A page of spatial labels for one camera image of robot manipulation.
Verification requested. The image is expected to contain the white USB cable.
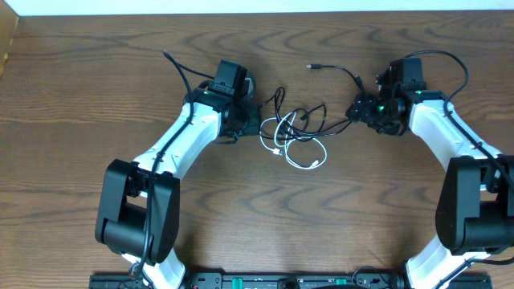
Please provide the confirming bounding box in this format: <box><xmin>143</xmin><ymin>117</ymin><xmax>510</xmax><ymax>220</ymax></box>
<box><xmin>259</xmin><ymin>111</ymin><xmax>328</xmax><ymax>170</ymax></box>

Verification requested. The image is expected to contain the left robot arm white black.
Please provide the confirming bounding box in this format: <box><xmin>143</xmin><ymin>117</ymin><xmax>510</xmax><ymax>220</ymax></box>
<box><xmin>95</xmin><ymin>83</ymin><xmax>260</xmax><ymax>288</ymax></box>

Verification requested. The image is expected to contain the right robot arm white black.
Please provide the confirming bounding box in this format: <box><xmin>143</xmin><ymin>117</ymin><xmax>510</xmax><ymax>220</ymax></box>
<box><xmin>346</xmin><ymin>90</ymin><xmax>513</xmax><ymax>288</ymax></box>

